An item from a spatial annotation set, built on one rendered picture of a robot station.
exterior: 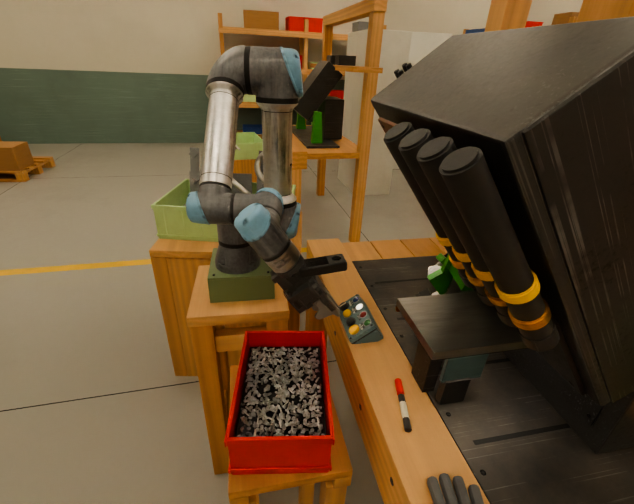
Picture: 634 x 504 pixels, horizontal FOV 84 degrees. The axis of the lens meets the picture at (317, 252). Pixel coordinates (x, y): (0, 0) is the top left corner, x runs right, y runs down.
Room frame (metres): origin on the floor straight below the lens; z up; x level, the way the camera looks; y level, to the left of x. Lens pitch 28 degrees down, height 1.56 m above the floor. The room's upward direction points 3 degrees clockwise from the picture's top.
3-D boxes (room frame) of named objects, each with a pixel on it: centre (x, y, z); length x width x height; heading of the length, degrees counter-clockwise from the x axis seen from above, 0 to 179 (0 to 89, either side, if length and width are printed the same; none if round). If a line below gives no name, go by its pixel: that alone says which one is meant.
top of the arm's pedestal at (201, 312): (1.04, 0.27, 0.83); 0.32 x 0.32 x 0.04; 11
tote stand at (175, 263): (1.64, 0.42, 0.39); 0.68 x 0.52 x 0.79; 93
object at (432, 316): (0.58, -0.38, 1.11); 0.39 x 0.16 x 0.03; 103
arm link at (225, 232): (1.04, 0.26, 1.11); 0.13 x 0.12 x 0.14; 92
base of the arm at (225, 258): (1.04, 0.27, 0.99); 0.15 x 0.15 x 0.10
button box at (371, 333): (0.80, -0.13, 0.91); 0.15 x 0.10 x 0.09; 13
